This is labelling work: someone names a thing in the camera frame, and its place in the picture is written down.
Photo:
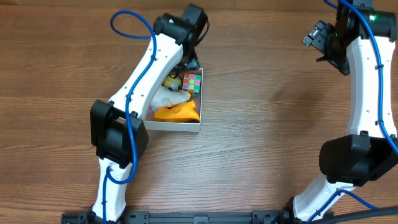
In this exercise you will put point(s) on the colourful puzzle cube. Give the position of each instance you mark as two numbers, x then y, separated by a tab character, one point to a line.
192	84

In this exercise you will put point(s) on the white plush duck toy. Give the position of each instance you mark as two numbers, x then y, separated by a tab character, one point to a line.
168	98

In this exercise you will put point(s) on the white cardboard box pink inside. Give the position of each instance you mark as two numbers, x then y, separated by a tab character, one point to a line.
192	126

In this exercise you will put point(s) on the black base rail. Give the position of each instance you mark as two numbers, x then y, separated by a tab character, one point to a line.
145	217

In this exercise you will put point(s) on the orange rubber toy figure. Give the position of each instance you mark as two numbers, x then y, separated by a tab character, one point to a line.
181	113

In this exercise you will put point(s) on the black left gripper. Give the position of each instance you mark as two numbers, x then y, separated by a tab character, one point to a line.
191	63

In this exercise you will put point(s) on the yellow ball with grey stripes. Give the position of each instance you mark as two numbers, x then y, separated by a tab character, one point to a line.
173	82

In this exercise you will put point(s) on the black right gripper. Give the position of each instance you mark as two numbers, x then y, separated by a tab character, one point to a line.
330	58

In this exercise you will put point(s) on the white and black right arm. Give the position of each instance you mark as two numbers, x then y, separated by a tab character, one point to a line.
359	44

